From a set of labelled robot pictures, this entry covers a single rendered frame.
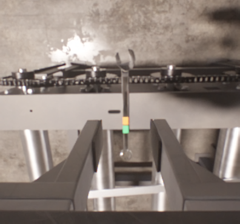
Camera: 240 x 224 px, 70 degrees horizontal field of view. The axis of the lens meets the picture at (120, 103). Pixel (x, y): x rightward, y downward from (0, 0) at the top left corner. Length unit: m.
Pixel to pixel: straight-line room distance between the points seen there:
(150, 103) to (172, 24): 1.25
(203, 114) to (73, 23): 1.36
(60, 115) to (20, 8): 1.44
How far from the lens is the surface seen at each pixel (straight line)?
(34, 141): 0.83
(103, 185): 0.87
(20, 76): 0.77
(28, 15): 1.76
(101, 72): 0.67
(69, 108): 0.42
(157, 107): 0.41
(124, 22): 1.56
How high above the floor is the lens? 1.55
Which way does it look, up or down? 72 degrees down
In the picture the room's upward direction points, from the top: 175 degrees counter-clockwise
